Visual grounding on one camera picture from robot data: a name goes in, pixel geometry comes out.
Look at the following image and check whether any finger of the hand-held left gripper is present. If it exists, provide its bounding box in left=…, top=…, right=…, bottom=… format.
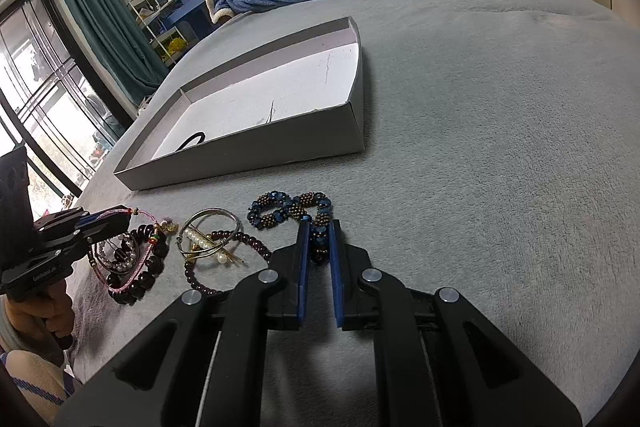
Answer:
left=34, top=205, right=134, bottom=234
left=30, top=216, right=132, bottom=265

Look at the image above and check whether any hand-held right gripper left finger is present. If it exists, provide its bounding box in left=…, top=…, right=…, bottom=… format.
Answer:
left=52, top=216, right=309, bottom=427

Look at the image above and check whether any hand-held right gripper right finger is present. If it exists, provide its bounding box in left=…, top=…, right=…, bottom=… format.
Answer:
left=331, top=219, right=583, bottom=427

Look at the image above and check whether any pink cord bracelet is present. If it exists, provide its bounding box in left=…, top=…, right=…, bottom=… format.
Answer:
left=91, top=206, right=180, bottom=294

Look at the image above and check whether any small garnet bead bracelet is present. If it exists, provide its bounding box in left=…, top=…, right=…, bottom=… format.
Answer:
left=182, top=230, right=274, bottom=301

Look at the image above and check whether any large dark bead bracelet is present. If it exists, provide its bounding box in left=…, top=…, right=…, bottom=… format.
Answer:
left=89, top=223, right=169, bottom=306

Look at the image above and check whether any gold hair pin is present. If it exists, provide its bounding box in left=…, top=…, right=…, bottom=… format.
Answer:
left=218, top=245, right=247, bottom=265

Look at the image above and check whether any blue bronze beaded bracelet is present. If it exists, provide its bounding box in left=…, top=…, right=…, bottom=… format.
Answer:
left=247, top=190, right=334, bottom=266

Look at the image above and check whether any pearl hair clip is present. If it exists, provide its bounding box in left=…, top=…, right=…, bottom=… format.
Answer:
left=182, top=228, right=232, bottom=266

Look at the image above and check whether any small purple bead bracelet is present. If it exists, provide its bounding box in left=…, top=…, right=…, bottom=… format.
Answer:
left=178, top=207, right=245, bottom=264

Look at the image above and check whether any grey cardboard box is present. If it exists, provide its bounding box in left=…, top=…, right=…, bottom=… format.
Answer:
left=113, top=17, right=366, bottom=192

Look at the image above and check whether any person's left forearm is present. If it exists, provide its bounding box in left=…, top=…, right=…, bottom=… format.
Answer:
left=0, top=299, right=83, bottom=426

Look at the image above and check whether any person's left hand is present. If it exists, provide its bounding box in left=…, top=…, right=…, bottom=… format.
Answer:
left=7, top=291, right=77, bottom=350

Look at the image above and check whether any window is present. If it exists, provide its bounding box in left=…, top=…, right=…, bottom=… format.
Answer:
left=0, top=0, right=128, bottom=220

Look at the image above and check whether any teal curtain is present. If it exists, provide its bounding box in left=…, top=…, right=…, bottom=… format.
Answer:
left=44, top=0, right=170, bottom=94

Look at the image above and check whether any white shelf rack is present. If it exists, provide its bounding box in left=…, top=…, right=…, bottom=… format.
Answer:
left=125, top=0, right=190, bottom=68

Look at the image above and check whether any black hair tie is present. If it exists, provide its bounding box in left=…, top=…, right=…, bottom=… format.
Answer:
left=175, top=132, right=209, bottom=153

